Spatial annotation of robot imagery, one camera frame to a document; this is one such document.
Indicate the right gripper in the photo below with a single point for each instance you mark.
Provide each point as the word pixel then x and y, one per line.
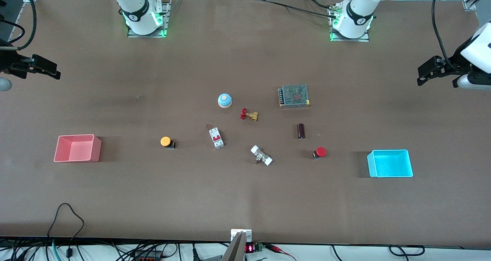
pixel 8 63

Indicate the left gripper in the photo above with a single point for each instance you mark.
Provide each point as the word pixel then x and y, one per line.
pixel 455 63

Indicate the red push button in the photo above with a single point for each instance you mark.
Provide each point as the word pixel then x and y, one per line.
pixel 321 151

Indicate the yellow push button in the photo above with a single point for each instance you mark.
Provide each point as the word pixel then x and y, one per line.
pixel 165 141

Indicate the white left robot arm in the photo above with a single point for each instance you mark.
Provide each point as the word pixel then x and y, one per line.
pixel 358 12

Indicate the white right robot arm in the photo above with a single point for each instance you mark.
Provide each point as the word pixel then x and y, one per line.
pixel 134 8

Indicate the pink plastic box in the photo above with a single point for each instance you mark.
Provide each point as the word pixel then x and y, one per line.
pixel 76 150

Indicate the cyan plastic box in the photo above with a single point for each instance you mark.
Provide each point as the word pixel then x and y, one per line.
pixel 402 169

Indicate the metal mesh power supply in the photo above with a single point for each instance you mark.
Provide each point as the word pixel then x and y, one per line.
pixel 294 96

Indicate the dark red cylinder capacitor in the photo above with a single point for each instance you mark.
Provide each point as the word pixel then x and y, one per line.
pixel 301 131

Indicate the blue dome button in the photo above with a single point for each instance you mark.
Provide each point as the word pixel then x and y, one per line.
pixel 224 99

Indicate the white red circuit breaker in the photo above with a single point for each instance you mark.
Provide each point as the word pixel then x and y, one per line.
pixel 216 137

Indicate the metal fitting with white caps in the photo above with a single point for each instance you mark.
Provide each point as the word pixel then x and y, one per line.
pixel 261 155

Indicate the red clip lead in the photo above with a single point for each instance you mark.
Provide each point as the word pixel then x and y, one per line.
pixel 277 248

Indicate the red LED display module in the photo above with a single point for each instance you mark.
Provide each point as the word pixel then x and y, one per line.
pixel 249 248

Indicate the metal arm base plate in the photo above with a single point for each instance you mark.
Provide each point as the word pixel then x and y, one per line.
pixel 360 38
pixel 165 23

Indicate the grey metal camera bracket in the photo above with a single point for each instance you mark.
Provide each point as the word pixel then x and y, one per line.
pixel 236 249

